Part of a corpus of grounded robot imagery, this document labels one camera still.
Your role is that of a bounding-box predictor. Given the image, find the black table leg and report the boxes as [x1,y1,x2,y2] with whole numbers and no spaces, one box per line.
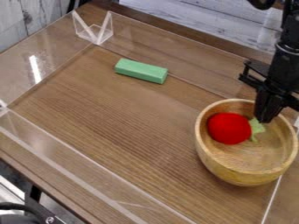
[30,185,43,202]

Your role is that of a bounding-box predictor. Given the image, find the clear acrylic tray wall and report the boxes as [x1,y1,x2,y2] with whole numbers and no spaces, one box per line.
[0,101,197,224]

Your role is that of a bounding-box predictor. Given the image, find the clear acrylic corner bracket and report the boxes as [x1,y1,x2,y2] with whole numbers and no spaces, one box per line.
[71,11,114,46]

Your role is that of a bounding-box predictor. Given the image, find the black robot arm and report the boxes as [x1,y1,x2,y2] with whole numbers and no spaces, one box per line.
[239,0,299,123]

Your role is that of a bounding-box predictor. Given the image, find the green rectangular block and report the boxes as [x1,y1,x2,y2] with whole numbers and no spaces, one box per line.
[115,58,169,84]

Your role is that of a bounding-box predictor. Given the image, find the black cable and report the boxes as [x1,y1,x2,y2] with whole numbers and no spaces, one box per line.
[247,0,281,11]

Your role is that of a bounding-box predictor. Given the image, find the red plush fruit green leaf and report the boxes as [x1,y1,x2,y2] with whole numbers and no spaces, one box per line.
[207,112,266,145]

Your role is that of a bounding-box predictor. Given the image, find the light wooden bowl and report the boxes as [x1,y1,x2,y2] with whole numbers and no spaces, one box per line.
[194,99,299,186]

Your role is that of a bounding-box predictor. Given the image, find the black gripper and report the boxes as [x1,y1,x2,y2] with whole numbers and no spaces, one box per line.
[238,43,299,123]

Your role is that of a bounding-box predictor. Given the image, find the black device bottom left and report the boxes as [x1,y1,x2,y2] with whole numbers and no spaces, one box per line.
[0,200,69,224]

